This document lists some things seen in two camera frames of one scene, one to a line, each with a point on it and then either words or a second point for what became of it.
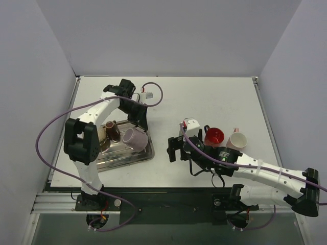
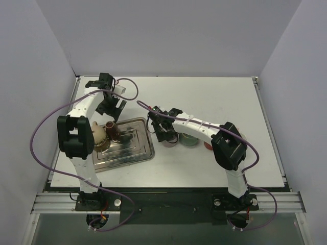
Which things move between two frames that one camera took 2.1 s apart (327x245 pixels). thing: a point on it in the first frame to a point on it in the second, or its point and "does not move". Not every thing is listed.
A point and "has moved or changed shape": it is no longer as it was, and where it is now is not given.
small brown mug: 113,131 does not move
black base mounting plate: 194,206 does not move
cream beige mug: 102,135 does not move
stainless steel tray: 116,155 does not move
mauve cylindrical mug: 135,139 has moved or changed shape
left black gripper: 140,121 to 110,106
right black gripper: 181,147 to 163,130
